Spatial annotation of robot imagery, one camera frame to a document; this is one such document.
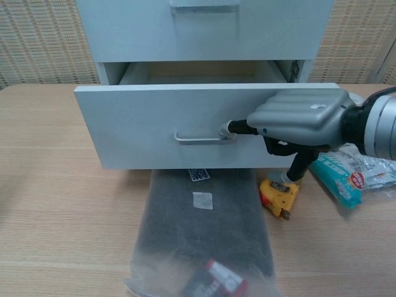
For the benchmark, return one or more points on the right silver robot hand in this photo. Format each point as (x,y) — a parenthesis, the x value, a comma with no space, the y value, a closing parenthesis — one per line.
(303,120)

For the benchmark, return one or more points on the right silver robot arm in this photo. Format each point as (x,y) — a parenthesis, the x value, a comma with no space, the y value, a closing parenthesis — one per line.
(380,127)

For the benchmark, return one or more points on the white three-drawer cabinet body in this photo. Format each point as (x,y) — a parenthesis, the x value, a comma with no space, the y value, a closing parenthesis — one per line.
(105,72)

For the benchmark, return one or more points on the teal plastic snack packet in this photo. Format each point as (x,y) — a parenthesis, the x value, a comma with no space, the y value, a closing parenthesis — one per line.
(337,173)

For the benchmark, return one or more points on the yellow tape measure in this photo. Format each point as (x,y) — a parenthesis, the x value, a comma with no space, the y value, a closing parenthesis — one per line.
(277,198)

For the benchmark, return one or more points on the black fabric in plastic bag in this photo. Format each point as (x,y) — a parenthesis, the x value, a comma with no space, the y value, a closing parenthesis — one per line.
(201,241)

